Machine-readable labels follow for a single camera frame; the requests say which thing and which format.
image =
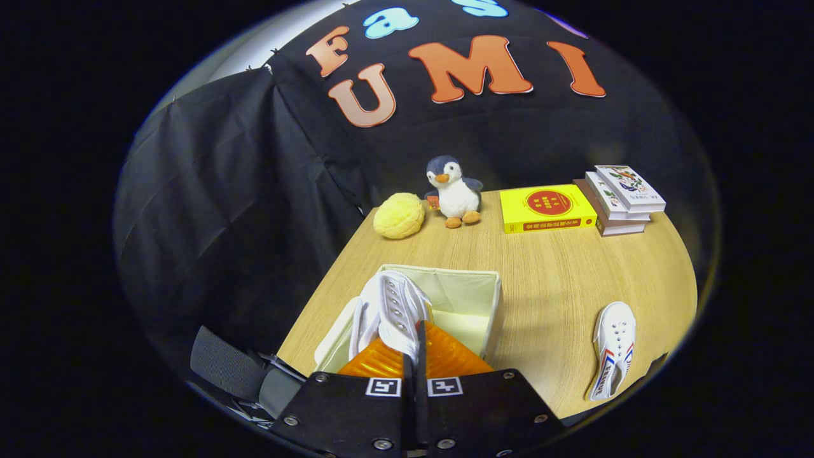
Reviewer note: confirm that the white canvas shoe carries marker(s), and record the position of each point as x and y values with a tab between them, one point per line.
613	331
394	305

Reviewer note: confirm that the white thin book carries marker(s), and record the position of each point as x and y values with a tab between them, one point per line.
607	198

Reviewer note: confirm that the brown cover book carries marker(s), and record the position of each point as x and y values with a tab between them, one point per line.
620	227

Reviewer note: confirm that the penguin plush toy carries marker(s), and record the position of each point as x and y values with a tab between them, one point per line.
455	191

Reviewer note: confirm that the yellow book with red circle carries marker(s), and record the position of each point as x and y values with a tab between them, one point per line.
547	207

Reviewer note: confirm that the black backdrop cloth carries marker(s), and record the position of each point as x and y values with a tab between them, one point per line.
222	222

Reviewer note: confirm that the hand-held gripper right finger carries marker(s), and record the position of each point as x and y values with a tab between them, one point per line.
483	413

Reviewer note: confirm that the white illustrated book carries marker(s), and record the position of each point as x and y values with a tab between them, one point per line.
631	186

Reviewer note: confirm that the cream fabric storage box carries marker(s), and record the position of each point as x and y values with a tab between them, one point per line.
467	299

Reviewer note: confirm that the yellow round bread plush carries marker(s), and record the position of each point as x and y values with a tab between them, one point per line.
399	216

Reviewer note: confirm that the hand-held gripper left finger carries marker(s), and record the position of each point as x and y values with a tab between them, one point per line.
343	413

